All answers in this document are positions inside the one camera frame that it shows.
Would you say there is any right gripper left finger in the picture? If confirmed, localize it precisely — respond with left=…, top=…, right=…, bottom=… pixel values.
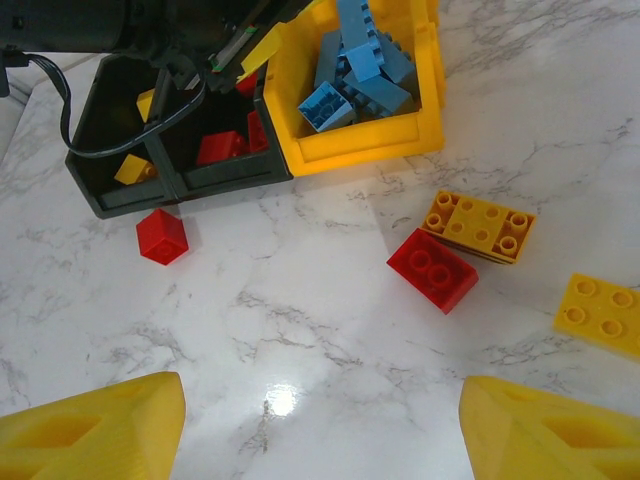
left=0, top=371, right=187, bottom=480

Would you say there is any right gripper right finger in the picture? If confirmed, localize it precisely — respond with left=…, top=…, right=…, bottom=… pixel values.
left=458, top=375, right=640, bottom=480

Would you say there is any small red lego brick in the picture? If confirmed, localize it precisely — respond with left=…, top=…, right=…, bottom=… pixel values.
left=246, top=109, right=271, bottom=155
left=135, top=207, right=190, bottom=265
left=234, top=72, right=259, bottom=99
left=195, top=130, right=249, bottom=167

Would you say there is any small blue lego brick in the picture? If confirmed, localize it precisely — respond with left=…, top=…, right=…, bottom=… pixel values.
left=297, top=81, right=357, bottom=134
left=344, top=77, right=419, bottom=124

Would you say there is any small yellow lego brick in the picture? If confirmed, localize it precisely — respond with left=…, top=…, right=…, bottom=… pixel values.
left=113, top=153, right=159, bottom=187
left=135, top=88, right=156, bottom=124

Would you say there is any yellow plastic storage bin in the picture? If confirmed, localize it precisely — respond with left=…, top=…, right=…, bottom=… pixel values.
left=262, top=0, right=447, bottom=177

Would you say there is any flat yellow lego brick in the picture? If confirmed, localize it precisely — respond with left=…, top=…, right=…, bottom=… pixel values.
left=552, top=272, right=640, bottom=361

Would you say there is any rectangular red lego brick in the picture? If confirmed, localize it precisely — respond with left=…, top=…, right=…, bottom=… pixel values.
left=386, top=227, right=480, bottom=316

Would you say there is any large layered yellow lego brick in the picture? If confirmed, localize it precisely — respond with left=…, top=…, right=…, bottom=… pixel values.
left=418, top=189, right=538, bottom=266

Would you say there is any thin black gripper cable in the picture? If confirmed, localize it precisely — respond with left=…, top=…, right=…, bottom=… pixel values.
left=22, top=52, right=207, bottom=159

